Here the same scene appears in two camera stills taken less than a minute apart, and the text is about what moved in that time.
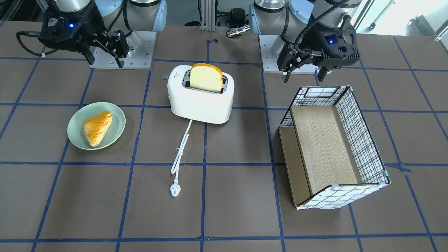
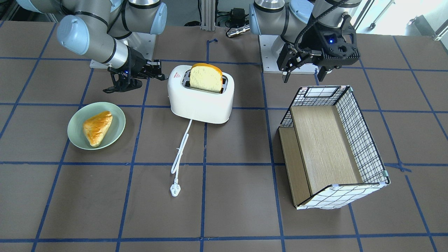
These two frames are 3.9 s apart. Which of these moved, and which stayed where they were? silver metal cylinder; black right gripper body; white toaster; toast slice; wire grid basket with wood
Moved: black right gripper body
Stayed: toast slice; wire grid basket with wood; white toaster; silver metal cylinder
